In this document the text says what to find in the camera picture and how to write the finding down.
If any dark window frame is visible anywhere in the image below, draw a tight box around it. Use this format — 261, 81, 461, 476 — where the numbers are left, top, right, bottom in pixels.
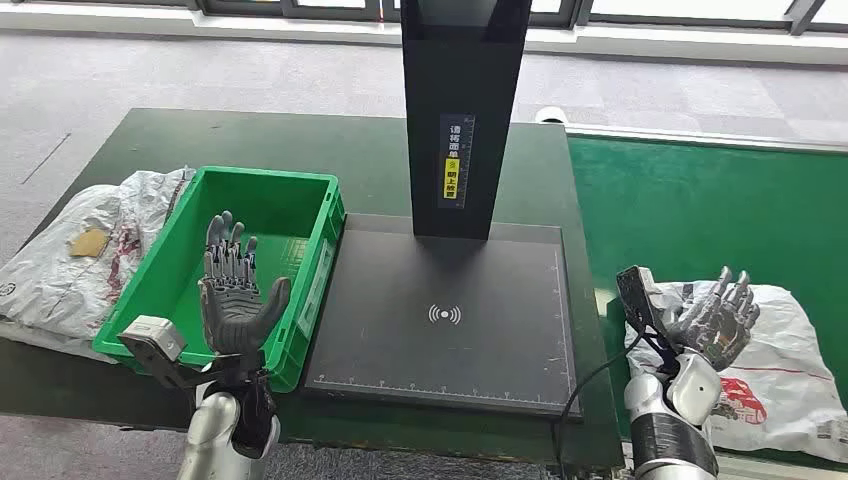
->
0, 0, 848, 38

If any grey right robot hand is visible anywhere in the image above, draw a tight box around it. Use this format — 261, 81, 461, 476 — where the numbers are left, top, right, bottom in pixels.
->
665, 266, 762, 372

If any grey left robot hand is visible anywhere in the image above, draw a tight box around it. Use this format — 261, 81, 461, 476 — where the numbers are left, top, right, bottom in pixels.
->
198, 210, 293, 362

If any green plastic crate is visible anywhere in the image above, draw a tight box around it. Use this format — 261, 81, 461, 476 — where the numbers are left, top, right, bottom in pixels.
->
91, 165, 347, 395

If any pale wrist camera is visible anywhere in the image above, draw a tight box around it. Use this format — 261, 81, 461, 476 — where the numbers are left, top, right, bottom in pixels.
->
117, 315, 189, 366
616, 266, 672, 340

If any black and yellow machine sticker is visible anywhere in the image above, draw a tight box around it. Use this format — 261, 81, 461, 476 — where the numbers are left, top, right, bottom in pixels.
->
437, 113, 477, 211

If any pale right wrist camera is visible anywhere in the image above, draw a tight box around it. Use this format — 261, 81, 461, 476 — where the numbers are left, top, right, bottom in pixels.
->
616, 266, 672, 340

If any black inbound scanning machine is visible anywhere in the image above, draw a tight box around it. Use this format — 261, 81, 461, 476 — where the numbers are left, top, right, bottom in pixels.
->
301, 0, 584, 420

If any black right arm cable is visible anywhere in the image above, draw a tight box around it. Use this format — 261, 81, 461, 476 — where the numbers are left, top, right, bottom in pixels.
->
551, 333, 649, 480

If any dark green table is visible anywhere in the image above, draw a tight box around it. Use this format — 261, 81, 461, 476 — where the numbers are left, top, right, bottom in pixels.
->
0, 107, 624, 468

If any white crate label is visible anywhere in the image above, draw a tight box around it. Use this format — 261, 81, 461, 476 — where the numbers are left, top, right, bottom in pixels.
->
296, 239, 337, 340

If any grey parcel with red print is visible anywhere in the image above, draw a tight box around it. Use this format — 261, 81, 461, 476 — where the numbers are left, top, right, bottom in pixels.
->
622, 281, 848, 465

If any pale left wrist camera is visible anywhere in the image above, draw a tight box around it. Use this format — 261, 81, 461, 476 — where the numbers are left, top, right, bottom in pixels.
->
117, 315, 189, 366

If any grey parcel with brown patch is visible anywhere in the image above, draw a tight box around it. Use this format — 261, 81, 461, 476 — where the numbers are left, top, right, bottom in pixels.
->
0, 166, 197, 364

